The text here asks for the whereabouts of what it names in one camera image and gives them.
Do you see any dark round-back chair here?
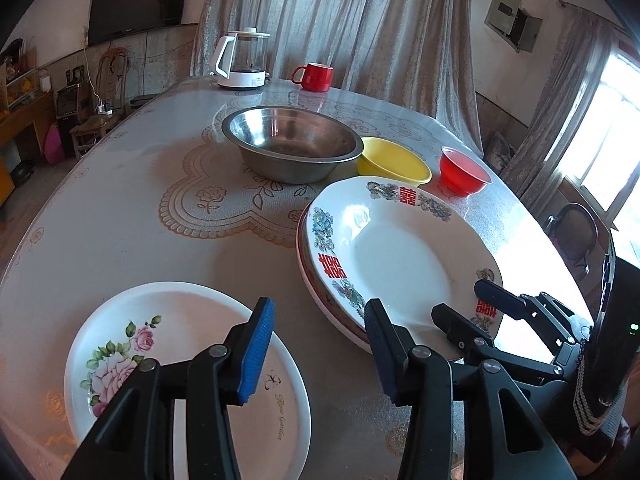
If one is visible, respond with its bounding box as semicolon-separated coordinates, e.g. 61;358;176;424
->
545;203;599;281

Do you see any stainless steel bowl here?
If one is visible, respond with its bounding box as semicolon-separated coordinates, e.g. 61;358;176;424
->
221;106;364;184

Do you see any yellow plastic bowl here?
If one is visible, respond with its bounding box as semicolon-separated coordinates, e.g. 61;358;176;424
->
357;136;432;186

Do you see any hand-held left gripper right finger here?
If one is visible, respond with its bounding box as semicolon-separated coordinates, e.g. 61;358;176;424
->
364;298;576;480

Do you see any wall electrical panel box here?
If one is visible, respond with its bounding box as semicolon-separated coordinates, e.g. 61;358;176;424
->
484;0;543;54

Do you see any wooden display shelf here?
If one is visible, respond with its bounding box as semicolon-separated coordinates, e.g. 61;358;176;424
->
0;37;38;111

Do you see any bright window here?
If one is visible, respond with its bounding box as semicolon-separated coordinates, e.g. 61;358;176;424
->
555;35;640;231

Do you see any red plastic bowl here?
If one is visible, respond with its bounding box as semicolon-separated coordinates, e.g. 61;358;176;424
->
439;146;493;197

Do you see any black speaker box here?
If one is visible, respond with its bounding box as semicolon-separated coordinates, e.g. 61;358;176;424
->
55;85;83;121

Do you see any white glass electric kettle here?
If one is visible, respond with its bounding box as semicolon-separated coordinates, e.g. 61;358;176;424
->
208;28;271;90

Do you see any grey window curtain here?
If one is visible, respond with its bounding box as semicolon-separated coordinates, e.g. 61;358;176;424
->
500;2;618;196

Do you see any white plate with red characters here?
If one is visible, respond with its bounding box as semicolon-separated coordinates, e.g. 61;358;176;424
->
306;176;504;361

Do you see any white plate with pink rose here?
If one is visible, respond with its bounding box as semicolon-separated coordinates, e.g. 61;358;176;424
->
64;281;312;476

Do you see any printed lace tablecloth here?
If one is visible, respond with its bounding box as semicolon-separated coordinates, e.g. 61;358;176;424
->
0;74;613;480

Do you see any white plate with red rim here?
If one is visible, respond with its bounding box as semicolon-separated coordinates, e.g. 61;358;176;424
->
296;200;373;356

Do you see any wooden chair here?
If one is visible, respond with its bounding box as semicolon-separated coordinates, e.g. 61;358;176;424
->
68;47;129;161

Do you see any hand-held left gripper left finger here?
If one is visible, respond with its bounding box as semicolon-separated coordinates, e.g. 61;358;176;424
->
60;297;277;480

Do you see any red mug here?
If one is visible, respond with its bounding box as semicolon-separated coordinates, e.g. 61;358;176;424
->
291;63;334;93

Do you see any pink bag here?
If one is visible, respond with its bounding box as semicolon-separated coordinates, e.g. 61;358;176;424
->
44;125;62;165

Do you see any wooden desk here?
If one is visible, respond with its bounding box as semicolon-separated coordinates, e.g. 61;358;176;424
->
0;87;56;171

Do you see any black wall television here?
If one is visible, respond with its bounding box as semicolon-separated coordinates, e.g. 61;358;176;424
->
87;0;195;46

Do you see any long grey curtain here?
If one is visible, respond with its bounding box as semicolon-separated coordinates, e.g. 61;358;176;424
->
190;0;483;156

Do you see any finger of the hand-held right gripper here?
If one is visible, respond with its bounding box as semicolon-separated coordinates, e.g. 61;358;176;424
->
431;303;568;387
474;279;593;358

